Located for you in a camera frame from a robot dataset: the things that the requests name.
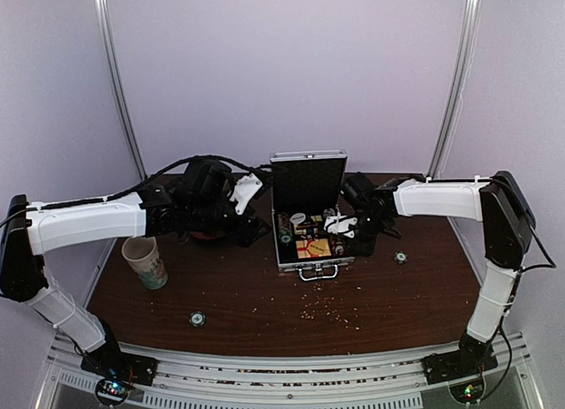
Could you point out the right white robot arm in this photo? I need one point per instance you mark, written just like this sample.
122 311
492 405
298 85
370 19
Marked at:
496 202

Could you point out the left aluminium frame post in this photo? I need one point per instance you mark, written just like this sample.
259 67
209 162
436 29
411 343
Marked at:
117 87

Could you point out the green poker chip front left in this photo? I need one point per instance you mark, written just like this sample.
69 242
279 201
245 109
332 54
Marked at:
197 319

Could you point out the aluminium frame post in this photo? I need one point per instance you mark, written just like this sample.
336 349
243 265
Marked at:
454 103
117 87

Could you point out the aluminium poker case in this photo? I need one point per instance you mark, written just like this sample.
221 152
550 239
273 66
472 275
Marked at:
307 182

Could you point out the yellow round button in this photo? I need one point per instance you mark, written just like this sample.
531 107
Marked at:
316 248

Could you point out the orange black chip stack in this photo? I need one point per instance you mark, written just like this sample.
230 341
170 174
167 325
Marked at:
337 245

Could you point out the red Texas Hold'em card box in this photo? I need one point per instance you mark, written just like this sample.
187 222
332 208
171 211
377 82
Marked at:
302 248

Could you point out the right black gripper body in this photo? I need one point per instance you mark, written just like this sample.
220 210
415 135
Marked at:
372 226

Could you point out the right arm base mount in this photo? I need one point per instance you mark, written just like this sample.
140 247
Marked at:
462 370

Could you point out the right aluminium frame post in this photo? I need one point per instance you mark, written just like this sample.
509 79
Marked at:
454 103

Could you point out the green poker chip right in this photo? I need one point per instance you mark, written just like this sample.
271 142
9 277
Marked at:
401 258

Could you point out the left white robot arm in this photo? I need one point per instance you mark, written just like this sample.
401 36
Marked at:
48 248

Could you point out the white dealer button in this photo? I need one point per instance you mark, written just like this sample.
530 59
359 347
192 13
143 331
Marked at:
298 218

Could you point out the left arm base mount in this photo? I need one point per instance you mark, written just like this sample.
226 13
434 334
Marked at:
117 384

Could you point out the brown chip stack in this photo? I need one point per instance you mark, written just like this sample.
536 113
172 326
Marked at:
284 221

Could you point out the aluminium front rail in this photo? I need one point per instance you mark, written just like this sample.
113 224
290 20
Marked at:
374 380

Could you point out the green poker chip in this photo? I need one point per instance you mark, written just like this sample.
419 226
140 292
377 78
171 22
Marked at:
401 258
197 319

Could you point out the black triangular all-in button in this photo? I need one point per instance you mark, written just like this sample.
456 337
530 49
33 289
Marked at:
307 227

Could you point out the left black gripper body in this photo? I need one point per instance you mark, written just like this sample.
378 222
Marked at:
205 216

